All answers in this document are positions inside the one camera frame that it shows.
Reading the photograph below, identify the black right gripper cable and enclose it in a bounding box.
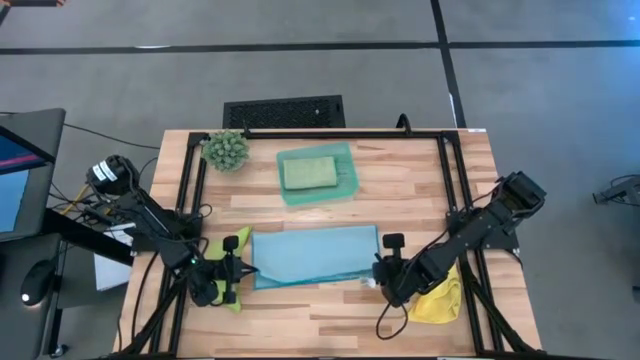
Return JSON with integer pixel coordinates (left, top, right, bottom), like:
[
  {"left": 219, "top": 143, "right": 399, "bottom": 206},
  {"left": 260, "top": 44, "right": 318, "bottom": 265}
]
[{"left": 374, "top": 299, "right": 410, "bottom": 342}]

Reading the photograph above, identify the teal translucent plastic tray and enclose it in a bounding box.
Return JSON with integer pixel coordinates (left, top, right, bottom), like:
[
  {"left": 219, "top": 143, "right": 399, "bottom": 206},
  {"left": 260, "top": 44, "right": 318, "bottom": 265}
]
[{"left": 275, "top": 141, "right": 361, "bottom": 207}]

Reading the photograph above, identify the dark grey side desk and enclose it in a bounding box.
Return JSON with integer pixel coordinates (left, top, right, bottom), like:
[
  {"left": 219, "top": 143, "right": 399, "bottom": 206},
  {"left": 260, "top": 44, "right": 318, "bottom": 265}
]
[{"left": 0, "top": 207, "right": 134, "bottom": 360}]

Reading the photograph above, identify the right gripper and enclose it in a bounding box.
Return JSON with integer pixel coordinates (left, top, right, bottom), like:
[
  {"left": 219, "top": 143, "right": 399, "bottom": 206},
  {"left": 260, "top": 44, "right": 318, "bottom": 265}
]
[{"left": 372, "top": 252, "right": 426, "bottom": 309}]

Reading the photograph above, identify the white paper sheet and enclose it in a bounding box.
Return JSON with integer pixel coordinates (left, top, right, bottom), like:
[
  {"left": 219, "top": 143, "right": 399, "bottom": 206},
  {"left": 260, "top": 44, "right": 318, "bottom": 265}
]
[{"left": 93, "top": 222, "right": 137, "bottom": 292}]

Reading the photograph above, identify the black aluminium table frame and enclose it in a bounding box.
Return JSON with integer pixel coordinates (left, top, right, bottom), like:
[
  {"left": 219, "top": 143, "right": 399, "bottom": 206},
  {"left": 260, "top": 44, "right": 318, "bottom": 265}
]
[{"left": 113, "top": 128, "right": 544, "bottom": 359}]

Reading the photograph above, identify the yellow microfiber towel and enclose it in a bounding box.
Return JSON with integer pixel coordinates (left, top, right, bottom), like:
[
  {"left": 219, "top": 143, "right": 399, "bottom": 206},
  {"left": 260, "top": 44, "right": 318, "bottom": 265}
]
[{"left": 408, "top": 264, "right": 463, "bottom": 325}]

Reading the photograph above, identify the black floor stand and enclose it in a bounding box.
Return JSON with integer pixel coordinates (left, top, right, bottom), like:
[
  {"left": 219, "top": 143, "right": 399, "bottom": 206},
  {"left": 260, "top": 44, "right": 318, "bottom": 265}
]
[{"left": 592, "top": 172, "right": 640, "bottom": 206}]

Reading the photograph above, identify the black floor cable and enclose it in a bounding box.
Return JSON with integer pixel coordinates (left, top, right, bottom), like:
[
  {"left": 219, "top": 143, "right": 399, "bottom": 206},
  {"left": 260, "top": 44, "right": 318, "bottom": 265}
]
[{"left": 63, "top": 122, "right": 161, "bottom": 151}]

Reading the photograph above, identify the artificial green potted plant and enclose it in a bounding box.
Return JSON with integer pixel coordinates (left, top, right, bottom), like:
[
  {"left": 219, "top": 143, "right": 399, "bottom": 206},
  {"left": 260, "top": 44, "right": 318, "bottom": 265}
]
[{"left": 200, "top": 128, "right": 250, "bottom": 173}]

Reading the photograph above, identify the light blue microfiber towel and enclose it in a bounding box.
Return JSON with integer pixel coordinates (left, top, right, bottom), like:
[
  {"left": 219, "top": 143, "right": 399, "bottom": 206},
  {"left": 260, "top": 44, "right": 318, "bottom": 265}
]
[{"left": 250, "top": 224, "right": 381, "bottom": 291}]

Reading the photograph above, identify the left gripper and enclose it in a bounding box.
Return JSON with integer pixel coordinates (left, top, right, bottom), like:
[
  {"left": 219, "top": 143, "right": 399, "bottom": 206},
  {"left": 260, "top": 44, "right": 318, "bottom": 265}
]
[{"left": 188, "top": 252, "right": 260, "bottom": 307}]

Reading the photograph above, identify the black computer mouse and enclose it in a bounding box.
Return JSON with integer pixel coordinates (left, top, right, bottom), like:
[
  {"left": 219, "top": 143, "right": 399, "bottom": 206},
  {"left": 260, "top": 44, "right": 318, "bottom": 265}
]
[{"left": 19, "top": 259, "right": 57, "bottom": 307}]

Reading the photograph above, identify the yellow cable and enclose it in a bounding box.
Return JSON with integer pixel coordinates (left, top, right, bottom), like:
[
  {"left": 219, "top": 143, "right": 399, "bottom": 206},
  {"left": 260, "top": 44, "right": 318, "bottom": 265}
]
[{"left": 60, "top": 184, "right": 95, "bottom": 216}]

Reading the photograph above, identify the sage green microfiber towel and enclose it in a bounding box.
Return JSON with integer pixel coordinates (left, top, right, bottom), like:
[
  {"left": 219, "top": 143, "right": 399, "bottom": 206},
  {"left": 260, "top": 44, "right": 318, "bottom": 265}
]
[{"left": 282, "top": 155, "right": 339, "bottom": 191}]

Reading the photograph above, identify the lime green microfiber towel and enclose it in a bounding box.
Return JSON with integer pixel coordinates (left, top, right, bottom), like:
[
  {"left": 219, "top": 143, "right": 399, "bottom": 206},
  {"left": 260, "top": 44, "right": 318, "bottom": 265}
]
[{"left": 202, "top": 225, "right": 254, "bottom": 314}]

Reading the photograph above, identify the grey computer monitor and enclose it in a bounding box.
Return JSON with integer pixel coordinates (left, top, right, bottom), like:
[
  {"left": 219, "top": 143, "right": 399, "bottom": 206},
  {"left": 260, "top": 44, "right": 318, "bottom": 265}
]
[{"left": 0, "top": 107, "right": 67, "bottom": 244}]

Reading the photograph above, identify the black cable bundle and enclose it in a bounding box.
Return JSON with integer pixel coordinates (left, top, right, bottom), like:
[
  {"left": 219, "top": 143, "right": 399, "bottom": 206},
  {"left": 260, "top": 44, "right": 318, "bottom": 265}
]
[{"left": 49, "top": 182, "right": 126, "bottom": 226}]

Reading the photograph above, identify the dark bar with orange tip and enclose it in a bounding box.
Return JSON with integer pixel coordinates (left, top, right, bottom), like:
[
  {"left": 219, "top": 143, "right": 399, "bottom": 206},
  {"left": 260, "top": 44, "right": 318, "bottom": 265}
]
[{"left": 0, "top": 0, "right": 67, "bottom": 8}]

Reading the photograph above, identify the black perforated computer case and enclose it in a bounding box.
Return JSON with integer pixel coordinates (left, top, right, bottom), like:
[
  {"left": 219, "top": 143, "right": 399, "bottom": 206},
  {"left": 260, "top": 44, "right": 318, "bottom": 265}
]
[{"left": 222, "top": 94, "right": 347, "bottom": 130}]

